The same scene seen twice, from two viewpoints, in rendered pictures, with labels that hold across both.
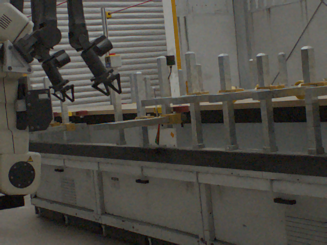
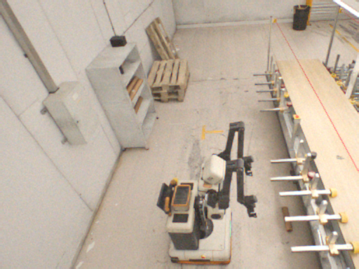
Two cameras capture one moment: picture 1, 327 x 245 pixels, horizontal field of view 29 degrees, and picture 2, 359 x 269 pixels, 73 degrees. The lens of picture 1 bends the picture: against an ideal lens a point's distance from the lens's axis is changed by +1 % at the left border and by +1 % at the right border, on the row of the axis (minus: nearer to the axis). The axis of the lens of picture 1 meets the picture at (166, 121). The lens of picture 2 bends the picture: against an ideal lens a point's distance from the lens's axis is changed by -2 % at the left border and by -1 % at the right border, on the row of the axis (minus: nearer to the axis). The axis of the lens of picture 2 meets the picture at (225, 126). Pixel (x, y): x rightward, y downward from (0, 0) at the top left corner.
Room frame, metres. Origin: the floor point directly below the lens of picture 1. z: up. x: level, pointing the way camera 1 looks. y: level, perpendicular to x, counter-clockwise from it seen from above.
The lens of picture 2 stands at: (1.53, -0.25, 2.88)
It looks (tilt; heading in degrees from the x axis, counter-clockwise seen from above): 40 degrees down; 35
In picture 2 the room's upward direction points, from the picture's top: 4 degrees counter-clockwise
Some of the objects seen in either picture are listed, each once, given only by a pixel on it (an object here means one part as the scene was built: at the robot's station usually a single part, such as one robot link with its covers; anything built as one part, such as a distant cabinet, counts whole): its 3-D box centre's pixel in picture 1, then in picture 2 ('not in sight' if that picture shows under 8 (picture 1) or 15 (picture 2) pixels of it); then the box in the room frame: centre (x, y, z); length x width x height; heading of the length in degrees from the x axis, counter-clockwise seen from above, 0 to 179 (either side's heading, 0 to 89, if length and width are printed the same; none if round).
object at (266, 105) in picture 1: (266, 111); (327, 246); (2.60, -0.41, 0.87); 0.04 x 0.04 x 0.48; 33
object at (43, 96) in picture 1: (25, 103); (222, 190); (2.56, 0.56, 0.99); 0.28 x 0.16 x 0.22; 30
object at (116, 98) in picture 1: (117, 106); (293, 136); (3.66, 0.28, 0.93); 0.05 x 0.05 x 0.45; 33
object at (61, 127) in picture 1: (55, 129); (275, 110); (4.19, 0.74, 0.80); 0.43 x 0.03 x 0.04; 123
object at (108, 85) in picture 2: not in sight; (129, 98); (3.39, 2.97, 0.78); 0.90 x 0.45 x 1.55; 33
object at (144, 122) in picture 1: (148, 122); (291, 178); (3.12, 0.09, 0.84); 0.43 x 0.03 x 0.04; 123
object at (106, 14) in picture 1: (111, 67); (332, 40); (5.98, 0.47, 1.25); 0.15 x 0.08 x 1.10; 33
